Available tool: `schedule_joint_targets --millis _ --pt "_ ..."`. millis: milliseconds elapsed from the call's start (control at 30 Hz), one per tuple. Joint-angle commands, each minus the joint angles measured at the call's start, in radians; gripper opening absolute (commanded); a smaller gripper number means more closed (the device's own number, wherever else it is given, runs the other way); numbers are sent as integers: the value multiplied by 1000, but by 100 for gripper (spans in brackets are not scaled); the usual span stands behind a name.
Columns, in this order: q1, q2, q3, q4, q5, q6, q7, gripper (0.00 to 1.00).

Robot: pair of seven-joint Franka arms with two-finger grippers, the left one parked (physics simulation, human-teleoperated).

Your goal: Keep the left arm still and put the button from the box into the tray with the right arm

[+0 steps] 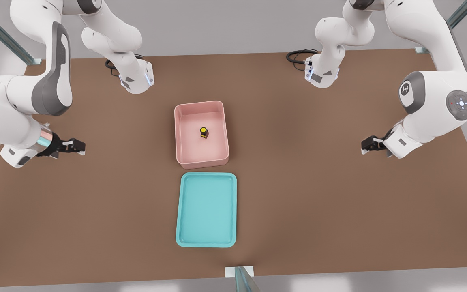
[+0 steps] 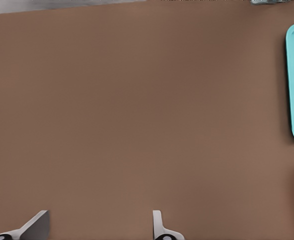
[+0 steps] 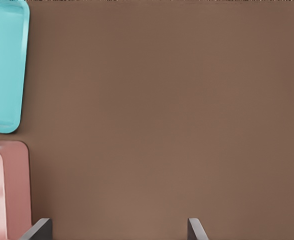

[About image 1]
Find pink plastic box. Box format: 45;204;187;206
174;101;230;170

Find pale blue-green tray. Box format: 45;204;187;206
176;172;237;248

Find black cable loop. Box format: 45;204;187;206
286;49;319;74
105;54;145;77

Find silver frame post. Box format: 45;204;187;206
0;1;42;66
225;266;261;292
415;0;467;55

